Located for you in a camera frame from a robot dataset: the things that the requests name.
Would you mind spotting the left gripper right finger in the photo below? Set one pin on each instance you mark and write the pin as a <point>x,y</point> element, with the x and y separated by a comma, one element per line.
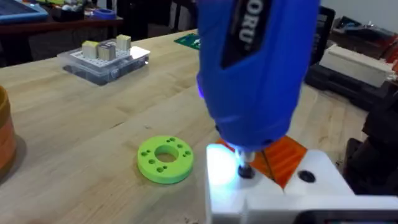
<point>320,177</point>

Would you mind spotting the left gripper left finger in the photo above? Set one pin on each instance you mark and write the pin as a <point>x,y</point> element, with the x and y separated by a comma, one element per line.
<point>228,186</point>

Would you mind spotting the blue electric screwdriver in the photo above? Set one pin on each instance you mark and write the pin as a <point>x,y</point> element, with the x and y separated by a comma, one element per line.
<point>255,77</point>

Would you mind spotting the green disc with holes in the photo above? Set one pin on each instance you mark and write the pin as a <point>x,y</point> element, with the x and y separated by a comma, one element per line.
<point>165,159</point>

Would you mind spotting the black tool case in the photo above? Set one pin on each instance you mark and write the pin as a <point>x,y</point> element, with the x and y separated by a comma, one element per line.
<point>335,85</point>

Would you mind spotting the long white box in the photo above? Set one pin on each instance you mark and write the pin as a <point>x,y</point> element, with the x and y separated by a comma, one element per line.
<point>354,63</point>

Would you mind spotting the black upright box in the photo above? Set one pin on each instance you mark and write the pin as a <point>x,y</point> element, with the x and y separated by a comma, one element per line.
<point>321,34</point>

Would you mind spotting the green board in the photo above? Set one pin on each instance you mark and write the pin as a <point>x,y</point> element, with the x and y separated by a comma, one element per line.
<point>189,41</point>

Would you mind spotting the clear box with wooden blocks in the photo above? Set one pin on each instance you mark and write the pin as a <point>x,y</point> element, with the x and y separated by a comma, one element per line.
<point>104,60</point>

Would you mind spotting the orange toy tub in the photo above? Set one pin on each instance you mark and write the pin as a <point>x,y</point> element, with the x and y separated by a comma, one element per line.
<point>5,137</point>

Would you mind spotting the dark wooden side table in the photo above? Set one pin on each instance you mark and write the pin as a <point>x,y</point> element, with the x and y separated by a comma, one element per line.
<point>59,25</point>

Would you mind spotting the blue tray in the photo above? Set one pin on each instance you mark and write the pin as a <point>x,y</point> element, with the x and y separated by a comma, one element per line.
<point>18,11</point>

